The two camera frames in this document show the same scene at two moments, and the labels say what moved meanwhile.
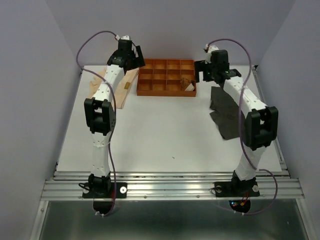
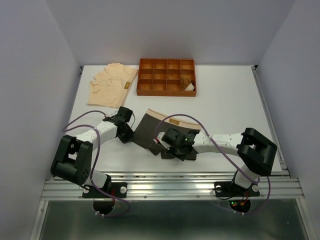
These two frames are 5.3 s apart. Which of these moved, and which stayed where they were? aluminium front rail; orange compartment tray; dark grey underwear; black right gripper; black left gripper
Moved: black right gripper; black left gripper; dark grey underwear
Stayed: orange compartment tray; aluminium front rail
